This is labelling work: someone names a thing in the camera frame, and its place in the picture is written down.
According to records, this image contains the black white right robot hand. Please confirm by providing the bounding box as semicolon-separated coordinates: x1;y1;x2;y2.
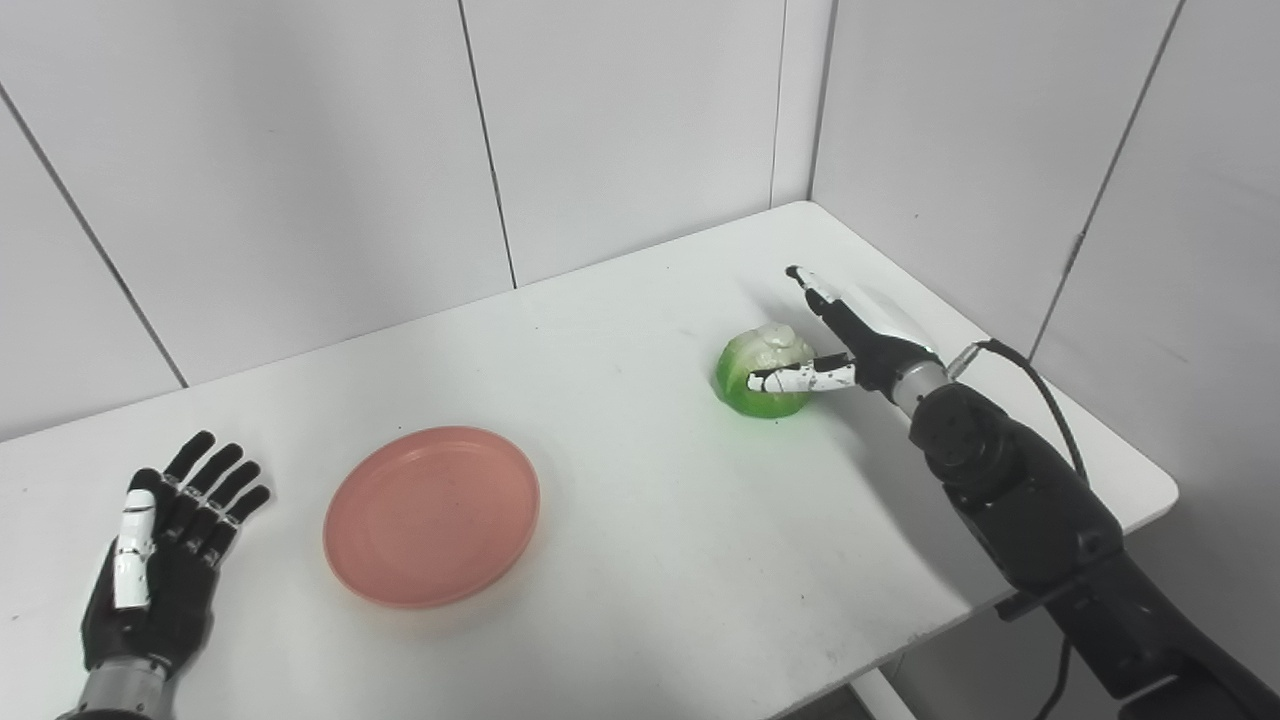
747;265;947;401

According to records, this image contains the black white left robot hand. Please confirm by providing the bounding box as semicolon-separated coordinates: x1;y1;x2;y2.
81;431;272;677

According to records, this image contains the green white cabbage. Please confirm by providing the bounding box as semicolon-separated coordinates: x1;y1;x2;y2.
714;323;817;420

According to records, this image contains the pink round plate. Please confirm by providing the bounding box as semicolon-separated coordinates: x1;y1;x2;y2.
322;426;542;610

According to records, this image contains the white table leg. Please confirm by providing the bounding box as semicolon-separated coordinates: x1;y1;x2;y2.
850;668;919;720

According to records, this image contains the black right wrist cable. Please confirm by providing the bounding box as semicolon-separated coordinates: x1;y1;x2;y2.
946;338;1091;720

